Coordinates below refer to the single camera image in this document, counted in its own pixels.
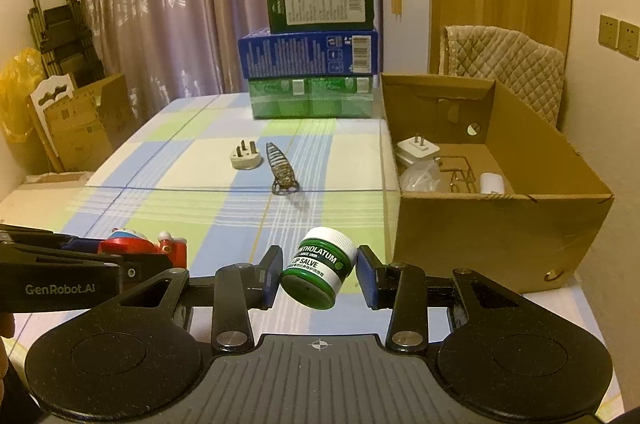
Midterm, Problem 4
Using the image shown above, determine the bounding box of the spiral wire holder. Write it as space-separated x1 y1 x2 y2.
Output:
265 141 302 196

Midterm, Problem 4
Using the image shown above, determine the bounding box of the pink curtain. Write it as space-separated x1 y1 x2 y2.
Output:
77 0 385 105

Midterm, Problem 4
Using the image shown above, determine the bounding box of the clear plastic bag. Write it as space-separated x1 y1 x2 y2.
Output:
399 166 444 193

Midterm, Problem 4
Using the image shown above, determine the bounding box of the white carved board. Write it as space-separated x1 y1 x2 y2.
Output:
28 72 77 172

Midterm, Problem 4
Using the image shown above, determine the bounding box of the yellow plastic bag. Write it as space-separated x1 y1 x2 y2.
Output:
0 47 47 142

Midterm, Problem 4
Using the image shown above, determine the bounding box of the flat cardboard piece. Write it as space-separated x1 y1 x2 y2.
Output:
21 170 95 191

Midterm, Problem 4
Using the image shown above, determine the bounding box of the white plug adapter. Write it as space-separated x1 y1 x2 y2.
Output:
396 134 442 171

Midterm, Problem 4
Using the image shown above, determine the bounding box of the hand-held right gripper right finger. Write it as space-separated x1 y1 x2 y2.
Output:
355 246 521 354

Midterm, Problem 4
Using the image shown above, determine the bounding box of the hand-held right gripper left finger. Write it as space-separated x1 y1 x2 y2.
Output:
119 245 284 354

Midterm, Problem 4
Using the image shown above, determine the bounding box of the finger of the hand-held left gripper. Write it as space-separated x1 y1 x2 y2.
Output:
0 226 102 253
0 244 174 283

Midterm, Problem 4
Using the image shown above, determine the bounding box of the white oblong device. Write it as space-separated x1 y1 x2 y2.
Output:
479 172 507 195

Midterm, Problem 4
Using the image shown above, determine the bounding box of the green jar with white lid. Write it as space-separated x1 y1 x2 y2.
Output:
279 226 360 309

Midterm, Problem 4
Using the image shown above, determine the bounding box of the black folding ladder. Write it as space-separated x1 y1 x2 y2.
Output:
27 0 107 85

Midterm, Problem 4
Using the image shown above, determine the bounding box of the beige wall socket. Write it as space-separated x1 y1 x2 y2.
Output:
618 20 640 55
598 14 621 48

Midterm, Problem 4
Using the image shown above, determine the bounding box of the chair with quilted cover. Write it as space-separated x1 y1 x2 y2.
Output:
439 24 567 131

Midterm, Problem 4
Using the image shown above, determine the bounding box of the person's left hand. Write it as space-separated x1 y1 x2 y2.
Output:
0 313 16 380

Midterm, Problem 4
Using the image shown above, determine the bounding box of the white three-pin plug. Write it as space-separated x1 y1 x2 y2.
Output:
228 141 264 173

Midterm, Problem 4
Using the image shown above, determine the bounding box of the red and white toy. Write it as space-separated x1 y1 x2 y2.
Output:
97 228 189 268

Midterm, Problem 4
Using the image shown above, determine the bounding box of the blue box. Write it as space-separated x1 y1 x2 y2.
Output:
237 28 379 79

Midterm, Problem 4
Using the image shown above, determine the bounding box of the cardboard box with print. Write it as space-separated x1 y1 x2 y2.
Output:
42 74 135 172

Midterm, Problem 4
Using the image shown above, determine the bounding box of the bright green box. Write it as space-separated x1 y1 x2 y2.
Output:
248 75 375 121

